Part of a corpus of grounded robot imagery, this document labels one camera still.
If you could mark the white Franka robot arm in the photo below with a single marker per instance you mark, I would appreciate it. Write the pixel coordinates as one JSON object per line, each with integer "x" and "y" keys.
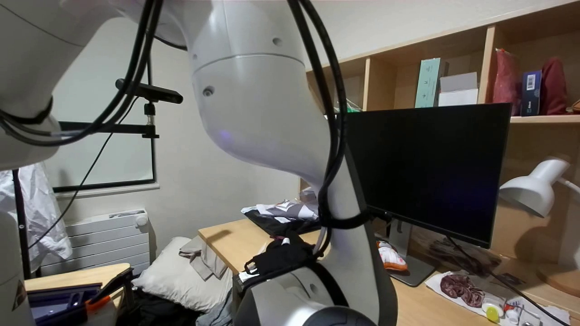
{"x": 255, "y": 90}

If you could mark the white desk lamp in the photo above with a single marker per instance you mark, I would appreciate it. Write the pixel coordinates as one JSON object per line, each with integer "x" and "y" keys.
{"x": 536, "y": 190}

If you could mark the black printed shirt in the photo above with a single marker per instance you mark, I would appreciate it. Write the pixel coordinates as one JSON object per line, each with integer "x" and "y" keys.
{"x": 282, "y": 217}

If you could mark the green striped packet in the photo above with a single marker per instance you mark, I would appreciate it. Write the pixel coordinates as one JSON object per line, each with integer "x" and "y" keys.
{"x": 356, "y": 107}

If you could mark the grey cloth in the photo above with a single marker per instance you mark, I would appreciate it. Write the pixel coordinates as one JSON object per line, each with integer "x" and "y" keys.
{"x": 202, "y": 255}

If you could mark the wooden bookshelf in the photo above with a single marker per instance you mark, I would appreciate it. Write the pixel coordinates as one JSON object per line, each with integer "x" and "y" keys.
{"x": 396, "y": 83}

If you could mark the black computer monitor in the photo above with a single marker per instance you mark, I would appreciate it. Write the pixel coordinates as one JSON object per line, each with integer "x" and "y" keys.
{"x": 429, "y": 168}

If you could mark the orange snack packet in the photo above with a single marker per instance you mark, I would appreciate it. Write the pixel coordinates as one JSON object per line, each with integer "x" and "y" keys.
{"x": 393, "y": 257}

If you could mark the teal book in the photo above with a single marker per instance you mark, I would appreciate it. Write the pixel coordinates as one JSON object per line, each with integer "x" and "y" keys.
{"x": 429, "y": 81}

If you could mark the white pillow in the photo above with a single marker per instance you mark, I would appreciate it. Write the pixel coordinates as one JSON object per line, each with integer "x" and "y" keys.
{"x": 175, "y": 281}

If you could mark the grey monitor stand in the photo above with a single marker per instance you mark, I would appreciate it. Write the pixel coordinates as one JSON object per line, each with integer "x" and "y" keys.
{"x": 418, "y": 273}

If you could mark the black framed window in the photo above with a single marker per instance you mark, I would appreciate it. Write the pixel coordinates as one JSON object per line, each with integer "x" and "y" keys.
{"x": 121, "y": 159}

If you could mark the white box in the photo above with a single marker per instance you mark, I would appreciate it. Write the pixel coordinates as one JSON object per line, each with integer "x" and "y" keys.
{"x": 458, "y": 89}

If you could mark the white radiator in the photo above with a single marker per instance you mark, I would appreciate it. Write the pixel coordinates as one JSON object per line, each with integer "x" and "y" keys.
{"x": 110, "y": 241}

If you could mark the black bag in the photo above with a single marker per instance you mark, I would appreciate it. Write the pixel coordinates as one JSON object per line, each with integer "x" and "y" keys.
{"x": 152, "y": 310}

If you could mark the plastic bag with dark food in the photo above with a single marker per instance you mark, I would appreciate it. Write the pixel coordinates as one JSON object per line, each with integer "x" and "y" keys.
{"x": 463, "y": 288}

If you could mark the small light wooden table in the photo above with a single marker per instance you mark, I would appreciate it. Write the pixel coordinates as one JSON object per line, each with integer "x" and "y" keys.
{"x": 66, "y": 273}

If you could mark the blue box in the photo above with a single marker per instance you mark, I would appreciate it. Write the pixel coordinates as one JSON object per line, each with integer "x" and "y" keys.
{"x": 532, "y": 90}

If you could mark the white coat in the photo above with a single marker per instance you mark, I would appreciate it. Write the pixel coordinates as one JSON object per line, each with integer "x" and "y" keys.
{"x": 37, "y": 210}

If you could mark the purple toolbox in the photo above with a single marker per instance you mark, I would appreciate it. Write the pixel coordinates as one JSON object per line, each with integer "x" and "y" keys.
{"x": 61, "y": 304}

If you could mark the dark red bag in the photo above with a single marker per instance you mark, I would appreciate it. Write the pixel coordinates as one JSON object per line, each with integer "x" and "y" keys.
{"x": 556, "y": 83}

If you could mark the black stereo camera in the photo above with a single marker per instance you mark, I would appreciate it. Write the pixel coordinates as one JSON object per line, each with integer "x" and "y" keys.
{"x": 164, "y": 94}

